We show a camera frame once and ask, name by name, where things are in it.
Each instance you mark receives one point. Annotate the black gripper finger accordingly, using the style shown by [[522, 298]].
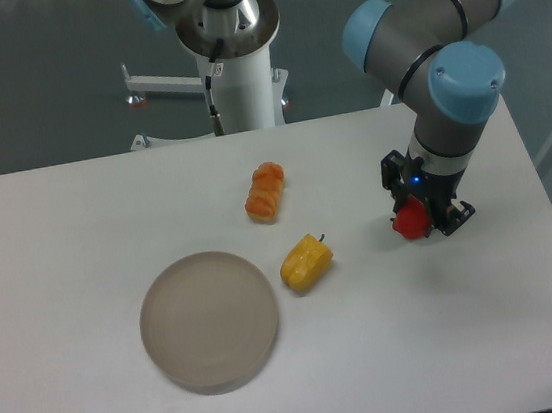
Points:
[[392, 167], [448, 217]]

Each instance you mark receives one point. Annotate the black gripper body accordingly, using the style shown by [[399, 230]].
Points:
[[433, 179]]

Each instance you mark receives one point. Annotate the red pepper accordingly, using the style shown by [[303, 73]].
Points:
[[412, 221]]

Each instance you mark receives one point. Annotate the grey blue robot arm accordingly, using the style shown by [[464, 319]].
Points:
[[421, 54]]

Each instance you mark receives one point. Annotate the yellow pepper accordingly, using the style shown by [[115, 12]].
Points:
[[306, 263]]

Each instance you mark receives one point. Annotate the grey round plate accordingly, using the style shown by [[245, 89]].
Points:
[[209, 322]]

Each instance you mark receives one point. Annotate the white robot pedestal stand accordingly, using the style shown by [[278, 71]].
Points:
[[231, 46]]

